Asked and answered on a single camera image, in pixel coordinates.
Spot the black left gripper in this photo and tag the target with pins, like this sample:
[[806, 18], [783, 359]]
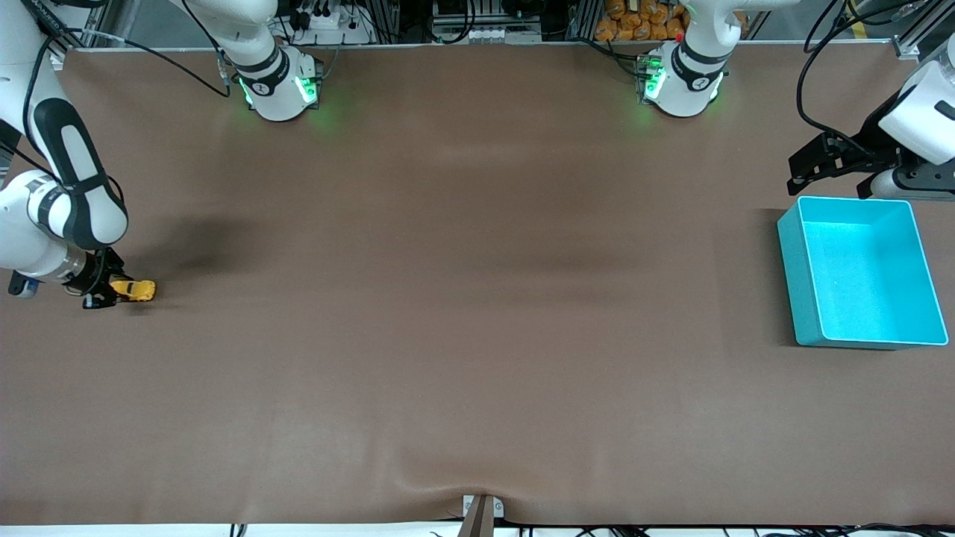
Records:
[[870, 150]]

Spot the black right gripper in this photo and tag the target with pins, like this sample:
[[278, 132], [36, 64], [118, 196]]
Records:
[[95, 278]]

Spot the yellow beetle toy car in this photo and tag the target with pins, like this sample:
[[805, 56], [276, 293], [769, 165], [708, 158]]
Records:
[[138, 291]]

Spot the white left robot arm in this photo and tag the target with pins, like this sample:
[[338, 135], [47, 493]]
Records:
[[686, 89]]

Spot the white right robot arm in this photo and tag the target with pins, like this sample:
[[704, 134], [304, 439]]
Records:
[[22, 246]]

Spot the teal plastic storage bin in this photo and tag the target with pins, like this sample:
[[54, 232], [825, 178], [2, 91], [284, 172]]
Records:
[[858, 283]]

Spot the white power strip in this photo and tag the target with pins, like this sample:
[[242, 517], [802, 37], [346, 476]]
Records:
[[328, 22]]

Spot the white terminal block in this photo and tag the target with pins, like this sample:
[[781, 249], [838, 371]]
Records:
[[485, 34]]

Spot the brown table mat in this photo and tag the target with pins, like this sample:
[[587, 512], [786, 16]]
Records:
[[477, 313]]

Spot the metal table edge clamp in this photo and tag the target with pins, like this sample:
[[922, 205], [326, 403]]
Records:
[[481, 514]]

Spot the aluminium frame rail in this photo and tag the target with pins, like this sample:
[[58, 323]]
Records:
[[905, 48]]

